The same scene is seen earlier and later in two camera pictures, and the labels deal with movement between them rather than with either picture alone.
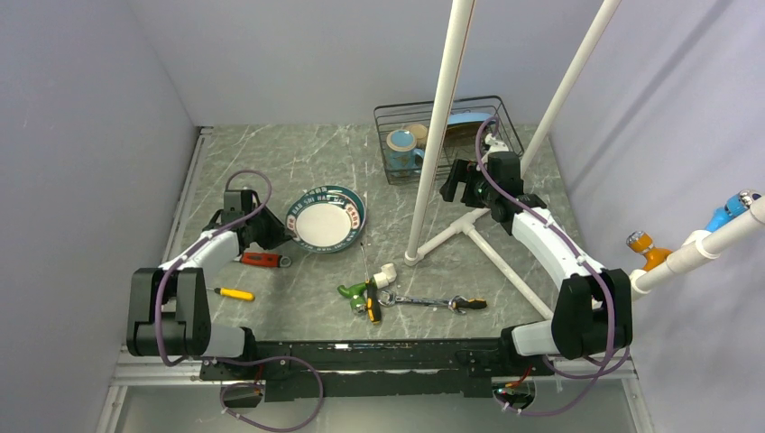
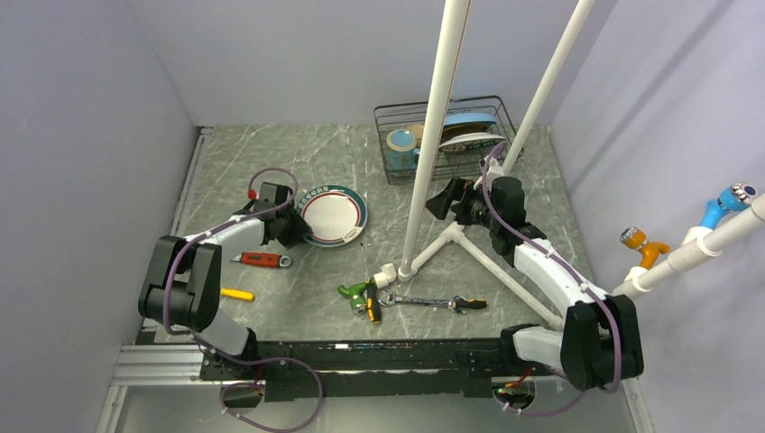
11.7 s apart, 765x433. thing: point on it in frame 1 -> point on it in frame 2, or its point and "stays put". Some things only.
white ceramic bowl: [420, 133] stays put
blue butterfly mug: [400, 151] stays put
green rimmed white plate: [326, 218] -> [472, 142]
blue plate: [464, 118] stays put
